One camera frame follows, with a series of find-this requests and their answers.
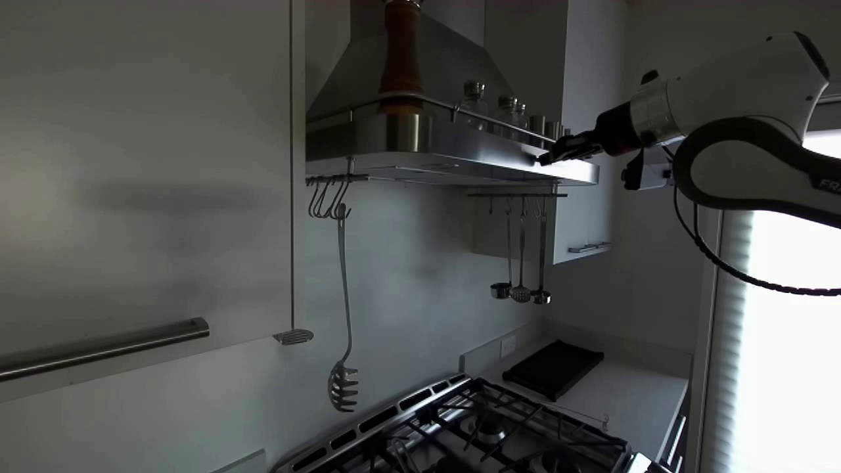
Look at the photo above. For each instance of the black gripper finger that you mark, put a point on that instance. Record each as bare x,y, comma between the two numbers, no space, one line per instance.
560,159
568,144

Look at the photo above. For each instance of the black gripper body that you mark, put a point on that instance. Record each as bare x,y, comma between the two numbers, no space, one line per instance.
613,130

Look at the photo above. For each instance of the stainless steel range hood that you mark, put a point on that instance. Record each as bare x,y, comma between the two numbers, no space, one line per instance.
438,133

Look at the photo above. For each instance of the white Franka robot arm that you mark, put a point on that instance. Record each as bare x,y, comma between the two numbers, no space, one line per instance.
753,106

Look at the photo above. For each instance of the small steel spice jar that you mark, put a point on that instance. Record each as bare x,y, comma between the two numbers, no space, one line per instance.
557,133
509,106
540,124
522,112

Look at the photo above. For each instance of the large steel spice jar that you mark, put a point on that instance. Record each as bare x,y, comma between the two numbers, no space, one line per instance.
475,92

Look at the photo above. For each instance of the small steel measuring ladle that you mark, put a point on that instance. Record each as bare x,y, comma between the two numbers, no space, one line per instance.
501,289

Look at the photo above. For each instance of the brown wooden pepper mill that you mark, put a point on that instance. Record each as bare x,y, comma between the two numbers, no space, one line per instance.
401,54

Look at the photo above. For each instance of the black rectangular tray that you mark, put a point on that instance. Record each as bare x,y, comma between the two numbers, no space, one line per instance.
552,370

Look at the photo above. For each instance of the metal utensil hooks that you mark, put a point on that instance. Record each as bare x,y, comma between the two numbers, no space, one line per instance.
329,197

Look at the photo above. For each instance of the black gas stove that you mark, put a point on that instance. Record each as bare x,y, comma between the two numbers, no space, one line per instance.
475,435

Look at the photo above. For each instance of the window with white blind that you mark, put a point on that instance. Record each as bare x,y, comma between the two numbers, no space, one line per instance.
790,370

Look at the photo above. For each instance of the dark base cabinet drawers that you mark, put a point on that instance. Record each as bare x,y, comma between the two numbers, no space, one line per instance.
676,437

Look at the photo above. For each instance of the hanging metal whisk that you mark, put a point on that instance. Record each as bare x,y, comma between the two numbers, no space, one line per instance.
343,384

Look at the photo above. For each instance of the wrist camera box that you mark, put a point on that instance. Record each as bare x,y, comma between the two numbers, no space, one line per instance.
647,171

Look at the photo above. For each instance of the thin metal utensil rail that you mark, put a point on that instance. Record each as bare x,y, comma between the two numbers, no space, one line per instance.
517,194

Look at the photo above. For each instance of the white tall wall cabinet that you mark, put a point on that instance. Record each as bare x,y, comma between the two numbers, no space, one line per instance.
589,220

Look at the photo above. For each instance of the white wall outlet plate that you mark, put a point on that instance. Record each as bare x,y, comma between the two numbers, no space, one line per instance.
481,355

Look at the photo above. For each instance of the white wall cabinet door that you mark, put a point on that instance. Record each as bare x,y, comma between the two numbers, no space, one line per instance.
140,175

